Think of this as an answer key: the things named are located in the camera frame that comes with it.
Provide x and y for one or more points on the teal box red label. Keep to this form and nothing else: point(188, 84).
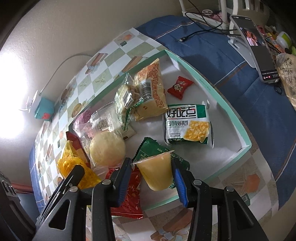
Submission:
point(44, 110)

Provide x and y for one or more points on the white metal rack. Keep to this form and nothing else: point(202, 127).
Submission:
point(217, 13)

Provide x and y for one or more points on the large red snack packet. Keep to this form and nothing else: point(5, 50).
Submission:
point(131, 206)

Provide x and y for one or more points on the dark green snack packet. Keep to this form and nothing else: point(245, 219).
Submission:
point(150, 147)

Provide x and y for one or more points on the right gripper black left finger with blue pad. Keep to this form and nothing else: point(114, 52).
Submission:
point(67, 220)

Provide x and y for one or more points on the yellow jelly cup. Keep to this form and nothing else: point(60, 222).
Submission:
point(156, 171)

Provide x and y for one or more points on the smartphone on white stand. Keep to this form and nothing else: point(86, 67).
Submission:
point(251, 45)

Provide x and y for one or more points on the yellow wrapped snack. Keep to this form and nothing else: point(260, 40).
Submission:
point(67, 162)

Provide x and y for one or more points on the orange beige cracker packet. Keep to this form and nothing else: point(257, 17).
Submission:
point(152, 100)

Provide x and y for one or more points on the pale beige snack packet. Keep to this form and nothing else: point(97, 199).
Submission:
point(128, 132)

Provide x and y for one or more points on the pink snack packet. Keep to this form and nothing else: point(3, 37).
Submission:
point(81, 122)

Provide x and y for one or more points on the green white walnut cookie packet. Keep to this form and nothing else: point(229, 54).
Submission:
point(187, 123)

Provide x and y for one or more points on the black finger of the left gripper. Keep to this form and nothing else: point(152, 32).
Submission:
point(73, 179)

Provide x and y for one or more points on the clear green round cracker packet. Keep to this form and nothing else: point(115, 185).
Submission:
point(126, 99)

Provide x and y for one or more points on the checkered patterned tablecloth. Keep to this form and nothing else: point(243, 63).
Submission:
point(250, 176)

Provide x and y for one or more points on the brown red milk biscuit packet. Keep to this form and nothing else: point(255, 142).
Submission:
point(75, 141)

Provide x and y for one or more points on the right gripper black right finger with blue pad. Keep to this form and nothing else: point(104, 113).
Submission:
point(235, 219)

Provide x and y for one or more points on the clear bag round bread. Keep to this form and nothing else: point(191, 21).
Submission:
point(102, 140)

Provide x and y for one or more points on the white power strip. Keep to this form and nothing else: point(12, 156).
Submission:
point(32, 103)

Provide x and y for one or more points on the shallow teal white tray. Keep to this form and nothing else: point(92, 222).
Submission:
point(229, 138)

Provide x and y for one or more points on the small red candy wrapper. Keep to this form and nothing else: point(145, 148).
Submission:
point(178, 89)

